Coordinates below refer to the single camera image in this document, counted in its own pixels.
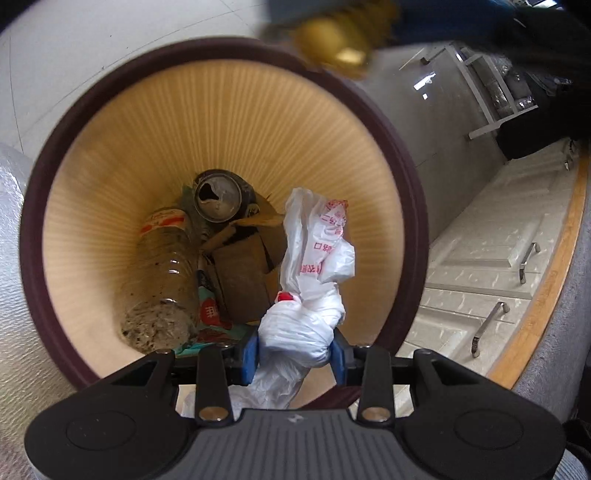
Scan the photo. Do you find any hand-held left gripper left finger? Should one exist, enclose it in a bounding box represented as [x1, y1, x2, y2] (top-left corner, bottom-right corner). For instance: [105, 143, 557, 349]
[99, 333, 260, 424]

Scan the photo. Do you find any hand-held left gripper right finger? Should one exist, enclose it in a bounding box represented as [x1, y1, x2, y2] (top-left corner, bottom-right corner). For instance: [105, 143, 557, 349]
[330, 330, 490, 422]

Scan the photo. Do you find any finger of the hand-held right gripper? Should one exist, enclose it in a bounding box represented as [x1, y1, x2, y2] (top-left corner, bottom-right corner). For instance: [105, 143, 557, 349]
[267, 0, 511, 49]

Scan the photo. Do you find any white plastic bag red print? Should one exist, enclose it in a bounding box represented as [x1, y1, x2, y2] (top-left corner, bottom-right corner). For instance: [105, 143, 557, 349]
[177, 186, 357, 417]

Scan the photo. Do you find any gold wrapper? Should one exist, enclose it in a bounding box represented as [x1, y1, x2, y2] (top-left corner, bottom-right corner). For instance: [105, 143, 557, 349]
[294, 0, 400, 80]

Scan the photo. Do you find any clear plastic bottle red label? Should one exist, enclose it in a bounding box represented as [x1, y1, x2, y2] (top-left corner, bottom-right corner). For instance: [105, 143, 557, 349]
[120, 208, 201, 355]

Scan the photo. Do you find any round bin dark brown rim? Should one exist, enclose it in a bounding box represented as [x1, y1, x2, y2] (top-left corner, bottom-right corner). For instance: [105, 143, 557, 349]
[18, 39, 431, 411]

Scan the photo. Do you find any teal printed plastic wrapper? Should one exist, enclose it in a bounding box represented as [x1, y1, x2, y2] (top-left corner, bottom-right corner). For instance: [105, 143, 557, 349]
[174, 256, 254, 360]

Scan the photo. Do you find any white metal rack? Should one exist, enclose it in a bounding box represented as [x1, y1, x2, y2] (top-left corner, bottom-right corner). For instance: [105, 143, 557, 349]
[419, 41, 542, 140]

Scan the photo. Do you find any brown cardboard box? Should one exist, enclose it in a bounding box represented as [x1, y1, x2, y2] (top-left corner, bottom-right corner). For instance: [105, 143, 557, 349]
[200, 193, 291, 325]

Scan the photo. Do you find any black bag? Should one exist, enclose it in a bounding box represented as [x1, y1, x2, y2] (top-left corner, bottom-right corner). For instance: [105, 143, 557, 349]
[495, 104, 580, 161]

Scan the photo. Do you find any crushed metal can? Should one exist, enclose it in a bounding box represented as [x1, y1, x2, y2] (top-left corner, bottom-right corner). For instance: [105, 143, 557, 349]
[192, 169, 258, 225]

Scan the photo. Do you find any cream cabinet with wood top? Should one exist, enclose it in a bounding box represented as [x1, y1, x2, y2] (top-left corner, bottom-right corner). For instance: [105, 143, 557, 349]
[392, 134, 591, 391]

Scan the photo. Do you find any silver foil mat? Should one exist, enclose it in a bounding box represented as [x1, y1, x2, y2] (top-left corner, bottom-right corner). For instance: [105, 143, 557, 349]
[0, 142, 100, 480]

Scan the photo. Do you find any metal cabinet handle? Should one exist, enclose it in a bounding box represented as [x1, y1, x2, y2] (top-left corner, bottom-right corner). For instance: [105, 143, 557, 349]
[471, 302, 510, 357]
[518, 242, 542, 283]

